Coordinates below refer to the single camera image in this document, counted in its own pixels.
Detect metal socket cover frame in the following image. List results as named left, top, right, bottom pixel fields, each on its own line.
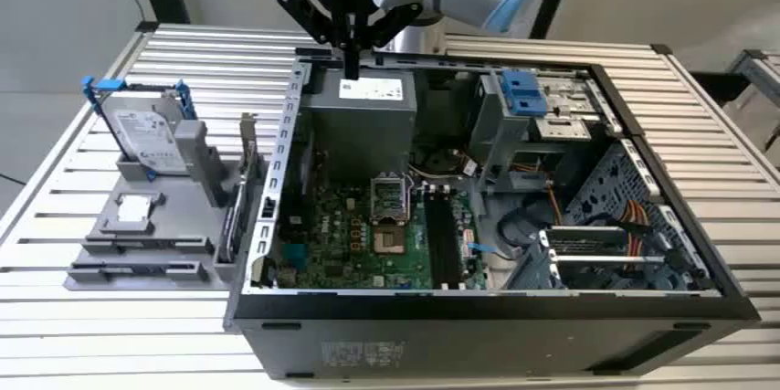
left=369, top=172, right=408, bottom=226

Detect black open PC case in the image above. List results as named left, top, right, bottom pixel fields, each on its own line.
left=221, top=45, right=763, bottom=382

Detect silver metal drive cage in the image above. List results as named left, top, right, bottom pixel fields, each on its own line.
left=468, top=68, right=611, bottom=190

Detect grey plastic parts rack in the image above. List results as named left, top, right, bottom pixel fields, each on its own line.
left=64, top=120, right=269, bottom=293

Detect CPU socket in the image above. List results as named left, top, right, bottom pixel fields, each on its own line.
left=372, top=224, right=408, bottom=257

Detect thin orange wire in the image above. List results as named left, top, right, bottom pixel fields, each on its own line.
left=544, top=178, right=567, bottom=227

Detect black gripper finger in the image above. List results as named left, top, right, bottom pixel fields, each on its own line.
left=351, top=2, right=425, bottom=80
left=276, top=0, right=352, bottom=80

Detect grey power supply unit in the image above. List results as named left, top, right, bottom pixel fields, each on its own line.
left=300, top=68, right=420, bottom=181

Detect grey metal cabinet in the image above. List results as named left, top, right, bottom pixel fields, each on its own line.
left=721, top=48, right=780, bottom=156

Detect blue plastic drive latch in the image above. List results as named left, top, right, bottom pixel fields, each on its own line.
left=503, top=69, right=545, bottom=117

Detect graphics card with silver bracket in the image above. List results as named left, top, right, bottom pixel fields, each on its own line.
left=216, top=111, right=268, bottom=269

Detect silver topped CPU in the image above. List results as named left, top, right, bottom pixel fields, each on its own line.
left=116, top=195, right=152, bottom=222

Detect blue motherboard connector block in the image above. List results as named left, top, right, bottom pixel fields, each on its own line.
left=280, top=245, right=307, bottom=269

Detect black data cable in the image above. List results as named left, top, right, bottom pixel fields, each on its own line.
left=496, top=201, right=553, bottom=259

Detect black RAM slot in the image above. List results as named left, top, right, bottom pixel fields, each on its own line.
left=432, top=186, right=452, bottom=290
left=440, top=186, right=460, bottom=290
left=447, top=186, right=468, bottom=290
left=424, top=186, right=444, bottom=290

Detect silver hard disk drive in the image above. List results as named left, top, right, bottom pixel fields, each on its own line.
left=99, top=90, right=188, bottom=176

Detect white yellow power wires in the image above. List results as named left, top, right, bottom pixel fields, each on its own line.
left=405, top=145, right=483, bottom=181

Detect silver disk bay cage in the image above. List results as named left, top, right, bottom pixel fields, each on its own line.
left=524, top=224, right=669, bottom=291

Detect orange yellow wire bundle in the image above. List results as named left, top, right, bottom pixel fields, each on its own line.
left=617, top=199, right=659, bottom=275

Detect green Dell motherboard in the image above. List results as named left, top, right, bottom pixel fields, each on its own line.
left=273, top=179, right=489, bottom=291

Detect dark RAM stick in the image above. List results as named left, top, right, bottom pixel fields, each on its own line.
left=84, top=237, right=205, bottom=248
left=72, top=261, right=201, bottom=272

